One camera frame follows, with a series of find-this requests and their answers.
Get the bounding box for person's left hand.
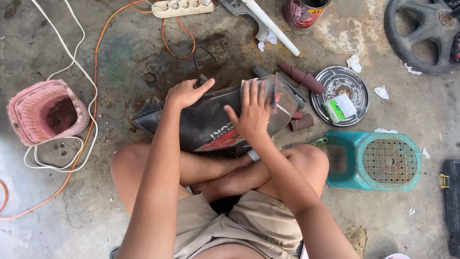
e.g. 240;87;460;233
165;78;216;110

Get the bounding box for person's right hand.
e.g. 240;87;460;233
223;79;274;145

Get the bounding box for grey sandpaper sheet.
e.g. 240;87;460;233
240;76;278;113

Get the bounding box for black motorcycle fairing panel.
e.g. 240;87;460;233
130;76;299;159

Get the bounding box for short grey sandpaper roll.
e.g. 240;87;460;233
251;64;271;78

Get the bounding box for short brown sandpaper roll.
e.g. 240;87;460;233
289;113;315;132

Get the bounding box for long grey sandpaper roll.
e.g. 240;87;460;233
275;71;309;109

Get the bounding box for long brown sandpaper roll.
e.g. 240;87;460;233
277;61;327;95

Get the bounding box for person's right leg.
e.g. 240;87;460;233
190;144;330;204

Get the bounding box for person's leg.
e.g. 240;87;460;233
110;143;254;216
190;144;330;204

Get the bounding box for person's left leg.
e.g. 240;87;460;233
110;143;254;216

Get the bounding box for white power strip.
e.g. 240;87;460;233
151;0;215;19

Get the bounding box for green and white packet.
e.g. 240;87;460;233
322;92;358;124

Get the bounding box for round metal can lid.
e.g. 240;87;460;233
309;65;370;127

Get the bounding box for white plastic pipe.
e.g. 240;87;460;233
241;0;301;57

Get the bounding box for teal plastic stool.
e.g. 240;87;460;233
325;130;422;191

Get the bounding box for beige shorts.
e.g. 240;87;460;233
173;189;305;259

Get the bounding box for dark red paint can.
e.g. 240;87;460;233
282;0;332;30

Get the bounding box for pink plastic basket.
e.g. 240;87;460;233
6;79;90;147

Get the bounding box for black steering wheel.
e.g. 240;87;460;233
383;0;460;76

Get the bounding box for black tool case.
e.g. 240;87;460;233
439;159;460;257

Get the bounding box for thin black cable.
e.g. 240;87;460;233
193;45;218;88

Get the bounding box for green handled tool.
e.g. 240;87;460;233
282;137;328;150

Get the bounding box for orange electric cable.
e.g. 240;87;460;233
0;0;197;221

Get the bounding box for white electric cable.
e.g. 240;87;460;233
24;0;98;173

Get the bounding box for grey metal bracket part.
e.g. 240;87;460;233
218;0;271;44

